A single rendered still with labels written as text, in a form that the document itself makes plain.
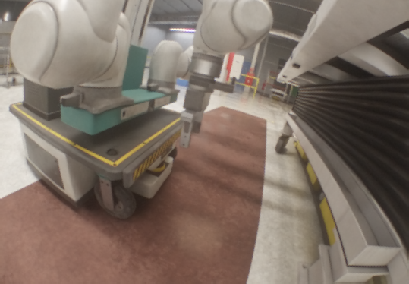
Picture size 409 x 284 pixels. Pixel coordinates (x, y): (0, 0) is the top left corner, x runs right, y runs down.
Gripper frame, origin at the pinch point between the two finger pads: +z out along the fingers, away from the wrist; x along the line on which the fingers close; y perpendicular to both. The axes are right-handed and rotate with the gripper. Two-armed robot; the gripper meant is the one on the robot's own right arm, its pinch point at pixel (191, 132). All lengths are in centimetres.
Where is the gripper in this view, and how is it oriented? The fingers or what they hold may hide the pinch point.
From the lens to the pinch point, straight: 51.3
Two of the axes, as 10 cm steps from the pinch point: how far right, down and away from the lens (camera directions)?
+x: -1.8, 2.8, -9.4
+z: -2.2, 9.2, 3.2
